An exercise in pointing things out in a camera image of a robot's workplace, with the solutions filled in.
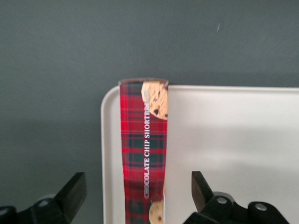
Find red tartan cookie box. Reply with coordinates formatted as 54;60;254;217
118;78;169;224

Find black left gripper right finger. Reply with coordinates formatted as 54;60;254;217
184;171;235;224

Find white rectangular plastic tray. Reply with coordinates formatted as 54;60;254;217
100;84;299;224

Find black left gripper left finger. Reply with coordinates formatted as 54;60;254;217
31;172;88;224

